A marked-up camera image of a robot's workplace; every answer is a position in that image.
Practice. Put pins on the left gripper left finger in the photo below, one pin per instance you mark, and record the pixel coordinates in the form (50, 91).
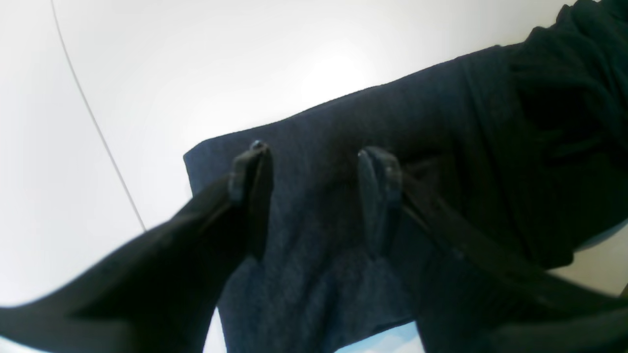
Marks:
(158, 292)

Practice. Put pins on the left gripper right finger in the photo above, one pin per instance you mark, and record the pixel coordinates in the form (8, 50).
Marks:
(467, 293)

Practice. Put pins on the dark grey T-shirt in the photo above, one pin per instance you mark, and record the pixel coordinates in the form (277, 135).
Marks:
(527, 142)

